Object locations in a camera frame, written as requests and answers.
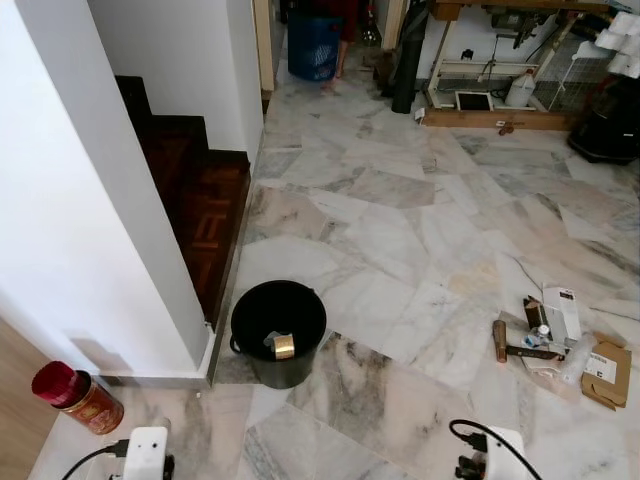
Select red metal tin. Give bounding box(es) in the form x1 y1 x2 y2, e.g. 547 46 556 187
31 361 126 436

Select clear plastic bag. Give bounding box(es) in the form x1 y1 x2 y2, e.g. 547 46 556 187
525 340 601 389

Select small gold box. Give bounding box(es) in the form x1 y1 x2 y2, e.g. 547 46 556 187
264 331 297 361

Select dark brown small carton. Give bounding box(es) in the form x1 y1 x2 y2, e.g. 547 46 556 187
522 295 549 333

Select brown cardboard package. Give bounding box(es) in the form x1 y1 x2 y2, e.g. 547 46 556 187
581 337 633 411

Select black plastic bucket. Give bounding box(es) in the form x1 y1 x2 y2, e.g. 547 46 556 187
229 280 329 390

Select white cardboard box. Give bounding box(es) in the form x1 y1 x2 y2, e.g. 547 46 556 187
541 287 583 346

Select dark wooden staircase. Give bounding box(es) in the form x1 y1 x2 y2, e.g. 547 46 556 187
114 75 252 326

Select brown wooden plank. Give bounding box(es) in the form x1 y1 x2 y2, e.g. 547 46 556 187
422 107 581 132

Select white framed tablet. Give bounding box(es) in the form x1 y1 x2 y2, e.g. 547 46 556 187
455 90 494 112

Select black bulky appliance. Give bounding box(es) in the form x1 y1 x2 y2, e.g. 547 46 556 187
567 75 640 166

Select white plastic jug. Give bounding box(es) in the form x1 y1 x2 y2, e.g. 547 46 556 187
505 68 537 109

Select black tube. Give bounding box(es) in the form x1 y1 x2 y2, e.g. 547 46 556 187
391 0 431 114

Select blue plastic bin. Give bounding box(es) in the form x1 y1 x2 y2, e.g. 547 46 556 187
287 12 343 83

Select person in red clothes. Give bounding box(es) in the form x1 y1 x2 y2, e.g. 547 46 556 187
318 0 363 93

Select brown wooden table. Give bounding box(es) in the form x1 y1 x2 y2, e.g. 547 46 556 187
432 0 613 23

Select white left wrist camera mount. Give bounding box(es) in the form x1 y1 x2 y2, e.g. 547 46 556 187
121 427 170 480

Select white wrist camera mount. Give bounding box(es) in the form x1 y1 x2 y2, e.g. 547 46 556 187
484 427 529 480
121 427 170 480

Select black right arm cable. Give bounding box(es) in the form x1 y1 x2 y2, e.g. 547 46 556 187
448 419 544 480

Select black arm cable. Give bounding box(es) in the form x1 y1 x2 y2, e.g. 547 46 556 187
448 419 544 480
61 440 131 480

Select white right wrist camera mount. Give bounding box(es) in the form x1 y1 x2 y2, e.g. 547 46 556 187
484 427 529 480

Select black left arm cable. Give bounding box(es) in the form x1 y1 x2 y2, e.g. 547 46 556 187
61 440 131 480

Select white wire rack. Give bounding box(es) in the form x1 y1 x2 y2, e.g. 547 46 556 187
535 40 616 113

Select light wooden door frame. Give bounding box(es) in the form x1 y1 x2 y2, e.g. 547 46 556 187
252 0 277 93

